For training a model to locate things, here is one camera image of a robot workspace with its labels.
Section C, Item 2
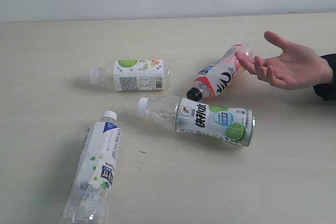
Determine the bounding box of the square bottle white fruit label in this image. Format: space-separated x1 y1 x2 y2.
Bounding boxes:
90 59 170 92

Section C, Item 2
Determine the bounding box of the red label bottle black cap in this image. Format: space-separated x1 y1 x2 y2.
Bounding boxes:
186 44 253 102

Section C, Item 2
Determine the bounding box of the person's open bare hand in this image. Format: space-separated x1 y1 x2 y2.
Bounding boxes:
235 31 321 90

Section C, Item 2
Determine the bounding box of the lime label clear water bottle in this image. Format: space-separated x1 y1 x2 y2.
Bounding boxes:
137 95 256 147

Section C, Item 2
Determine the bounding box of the tall clear bottle white label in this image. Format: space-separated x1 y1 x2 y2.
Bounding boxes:
59 111 121 223

